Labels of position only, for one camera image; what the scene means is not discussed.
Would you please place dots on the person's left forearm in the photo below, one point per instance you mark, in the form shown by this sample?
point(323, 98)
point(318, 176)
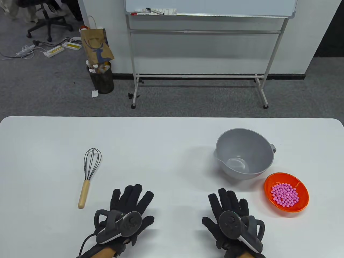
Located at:
point(103, 253)

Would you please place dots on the grey black hand controller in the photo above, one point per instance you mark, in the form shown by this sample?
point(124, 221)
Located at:
point(129, 223)
point(229, 223)

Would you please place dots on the white paper scrap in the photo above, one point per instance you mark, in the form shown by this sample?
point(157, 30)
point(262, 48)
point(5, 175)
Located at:
point(94, 94)

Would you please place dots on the brown paper bag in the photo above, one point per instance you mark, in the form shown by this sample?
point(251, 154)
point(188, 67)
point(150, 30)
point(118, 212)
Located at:
point(95, 43)

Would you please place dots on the red marker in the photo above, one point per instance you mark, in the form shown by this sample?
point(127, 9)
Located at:
point(137, 13)

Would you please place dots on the pile of pink plastic beads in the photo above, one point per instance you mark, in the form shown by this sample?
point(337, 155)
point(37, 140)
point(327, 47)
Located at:
point(285, 194)

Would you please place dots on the black office chair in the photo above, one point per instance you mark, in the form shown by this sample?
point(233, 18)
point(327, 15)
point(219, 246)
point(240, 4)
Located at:
point(49, 24)

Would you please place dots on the white yellow power strip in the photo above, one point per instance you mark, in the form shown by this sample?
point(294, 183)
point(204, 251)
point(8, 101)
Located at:
point(72, 45)
point(53, 51)

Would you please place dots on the small black floor debris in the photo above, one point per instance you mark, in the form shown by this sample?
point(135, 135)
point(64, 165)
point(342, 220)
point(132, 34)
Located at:
point(131, 95)

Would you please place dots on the black marker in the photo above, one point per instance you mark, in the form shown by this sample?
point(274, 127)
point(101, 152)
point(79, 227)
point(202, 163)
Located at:
point(154, 11)

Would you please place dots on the whiteboard on metal stand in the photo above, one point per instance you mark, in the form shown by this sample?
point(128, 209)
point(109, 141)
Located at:
point(215, 6)

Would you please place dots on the person's right hand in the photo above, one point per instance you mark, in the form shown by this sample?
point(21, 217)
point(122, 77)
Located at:
point(228, 201)

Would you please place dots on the grey plastic salad bowl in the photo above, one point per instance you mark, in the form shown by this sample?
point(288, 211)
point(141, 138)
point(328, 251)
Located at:
point(242, 145)

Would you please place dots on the orange plastic bowl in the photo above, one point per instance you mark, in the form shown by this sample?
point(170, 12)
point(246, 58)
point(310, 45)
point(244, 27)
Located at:
point(304, 199)

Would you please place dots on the pile of discarded bottles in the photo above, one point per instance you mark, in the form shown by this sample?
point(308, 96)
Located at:
point(96, 66)

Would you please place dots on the black mesh waste bin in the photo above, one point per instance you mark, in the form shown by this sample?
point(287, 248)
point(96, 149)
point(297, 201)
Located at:
point(103, 80)

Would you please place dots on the person's right forearm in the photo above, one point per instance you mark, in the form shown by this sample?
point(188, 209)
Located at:
point(246, 255)

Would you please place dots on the person's left hand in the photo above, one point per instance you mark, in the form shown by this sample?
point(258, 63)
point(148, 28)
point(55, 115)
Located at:
point(129, 196)

